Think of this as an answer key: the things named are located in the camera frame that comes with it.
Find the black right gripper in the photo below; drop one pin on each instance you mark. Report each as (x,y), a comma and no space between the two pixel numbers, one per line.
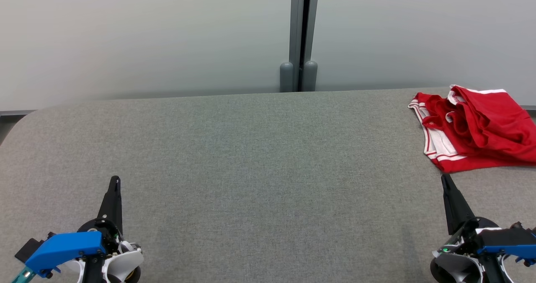
(465,241)

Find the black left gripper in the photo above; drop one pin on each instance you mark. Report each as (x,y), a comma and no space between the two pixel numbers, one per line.
(113,235)

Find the red number 23 jersey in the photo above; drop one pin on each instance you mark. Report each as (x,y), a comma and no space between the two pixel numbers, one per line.
(481,162)

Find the red shorts with white stripe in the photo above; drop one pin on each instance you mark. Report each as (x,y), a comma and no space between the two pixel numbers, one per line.
(498,119)

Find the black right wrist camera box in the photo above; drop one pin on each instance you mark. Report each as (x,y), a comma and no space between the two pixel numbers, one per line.
(506,236)

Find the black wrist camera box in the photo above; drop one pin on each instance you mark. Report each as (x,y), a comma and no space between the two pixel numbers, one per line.
(506,236)
(27,249)

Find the blue left camera bracket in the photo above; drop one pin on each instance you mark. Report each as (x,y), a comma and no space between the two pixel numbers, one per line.
(63,247)

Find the blue camera bracket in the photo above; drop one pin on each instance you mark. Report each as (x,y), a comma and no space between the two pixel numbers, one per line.
(63,247)
(515,251)

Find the blue right camera bracket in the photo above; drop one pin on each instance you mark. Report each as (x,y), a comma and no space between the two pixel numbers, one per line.
(515,251)

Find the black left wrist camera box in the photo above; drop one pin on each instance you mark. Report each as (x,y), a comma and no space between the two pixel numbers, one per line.
(27,249)

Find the grey partition post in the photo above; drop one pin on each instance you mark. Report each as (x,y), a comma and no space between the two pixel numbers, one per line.
(299,32)

